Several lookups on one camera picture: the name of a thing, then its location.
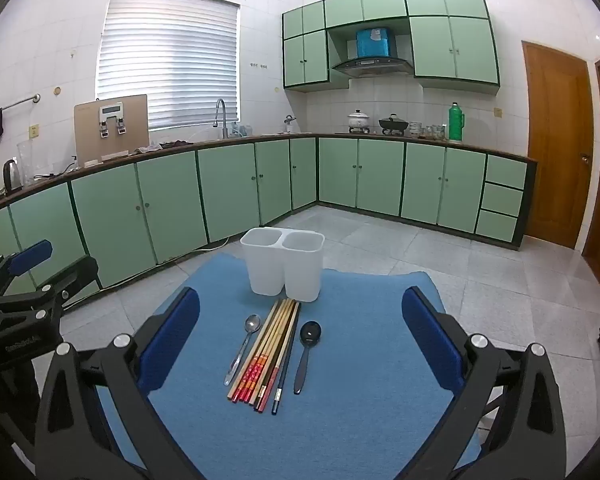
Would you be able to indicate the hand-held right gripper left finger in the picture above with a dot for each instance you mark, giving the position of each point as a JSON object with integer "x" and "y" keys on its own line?
{"x": 172, "y": 340}

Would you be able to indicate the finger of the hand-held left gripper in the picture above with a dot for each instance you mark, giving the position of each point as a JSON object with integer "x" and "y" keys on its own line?
{"x": 30, "y": 255}
{"x": 80, "y": 272}

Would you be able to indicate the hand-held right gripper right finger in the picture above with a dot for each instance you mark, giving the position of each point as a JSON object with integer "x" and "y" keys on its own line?
{"x": 427, "y": 340}

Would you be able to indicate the red patterned bamboo chopstick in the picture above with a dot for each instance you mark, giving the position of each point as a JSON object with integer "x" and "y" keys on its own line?
{"x": 266, "y": 360}
{"x": 247, "y": 360}
{"x": 253, "y": 360}
{"x": 260, "y": 360}

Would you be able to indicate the metal spoon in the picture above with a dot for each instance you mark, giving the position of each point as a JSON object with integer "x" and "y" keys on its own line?
{"x": 253, "y": 323}

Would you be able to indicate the plain bamboo chopstick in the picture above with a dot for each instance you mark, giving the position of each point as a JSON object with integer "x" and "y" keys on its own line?
{"x": 273, "y": 360}

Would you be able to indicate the black chopstick silver band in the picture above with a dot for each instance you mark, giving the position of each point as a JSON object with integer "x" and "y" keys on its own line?
{"x": 278, "y": 360}

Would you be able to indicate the black spoon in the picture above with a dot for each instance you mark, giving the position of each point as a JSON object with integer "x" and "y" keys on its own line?
{"x": 310, "y": 332}

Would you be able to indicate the white double utensil holder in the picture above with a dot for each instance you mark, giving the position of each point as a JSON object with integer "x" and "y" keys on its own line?
{"x": 300, "y": 270}

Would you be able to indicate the blue table mat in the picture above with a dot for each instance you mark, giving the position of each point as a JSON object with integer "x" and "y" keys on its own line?
{"x": 360, "y": 360}

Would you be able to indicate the electric kettle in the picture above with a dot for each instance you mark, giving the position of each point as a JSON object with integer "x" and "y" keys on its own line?
{"x": 12, "y": 175}

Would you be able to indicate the clear plastic pitcher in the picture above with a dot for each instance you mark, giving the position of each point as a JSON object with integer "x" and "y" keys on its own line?
{"x": 30, "y": 160}

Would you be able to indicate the green base cabinets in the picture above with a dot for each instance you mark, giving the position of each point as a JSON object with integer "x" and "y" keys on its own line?
{"x": 170, "y": 200}

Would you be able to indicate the brown board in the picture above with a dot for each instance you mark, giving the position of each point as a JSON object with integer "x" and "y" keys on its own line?
{"x": 87, "y": 130}

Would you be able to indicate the dark rag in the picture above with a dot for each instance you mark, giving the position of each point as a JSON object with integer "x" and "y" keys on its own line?
{"x": 150, "y": 148}

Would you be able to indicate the metal towel bar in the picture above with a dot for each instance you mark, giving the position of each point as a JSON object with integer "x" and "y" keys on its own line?
{"x": 25, "y": 101}

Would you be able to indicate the row of glass jars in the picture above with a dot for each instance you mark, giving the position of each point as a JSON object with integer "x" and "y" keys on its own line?
{"x": 427, "y": 131}

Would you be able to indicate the green thermos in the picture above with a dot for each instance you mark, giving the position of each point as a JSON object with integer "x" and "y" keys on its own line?
{"x": 456, "y": 125}

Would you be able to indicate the metal faucet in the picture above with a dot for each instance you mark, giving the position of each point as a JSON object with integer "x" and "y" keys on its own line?
{"x": 220, "y": 105}

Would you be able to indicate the black wok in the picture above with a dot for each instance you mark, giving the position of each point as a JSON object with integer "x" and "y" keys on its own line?
{"x": 394, "y": 122}

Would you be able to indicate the white cooking pot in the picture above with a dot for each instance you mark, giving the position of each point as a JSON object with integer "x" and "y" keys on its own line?
{"x": 358, "y": 121}

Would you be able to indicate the white window blind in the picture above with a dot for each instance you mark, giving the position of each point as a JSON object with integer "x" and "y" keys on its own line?
{"x": 170, "y": 60}

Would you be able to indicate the range hood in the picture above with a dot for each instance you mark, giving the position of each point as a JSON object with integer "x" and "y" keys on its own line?
{"x": 372, "y": 64}

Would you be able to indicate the white bracket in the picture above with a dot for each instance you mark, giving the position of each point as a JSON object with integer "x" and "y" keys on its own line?
{"x": 111, "y": 110}

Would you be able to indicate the green wall cabinets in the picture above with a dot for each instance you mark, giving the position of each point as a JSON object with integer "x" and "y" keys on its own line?
{"x": 455, "y": 45}

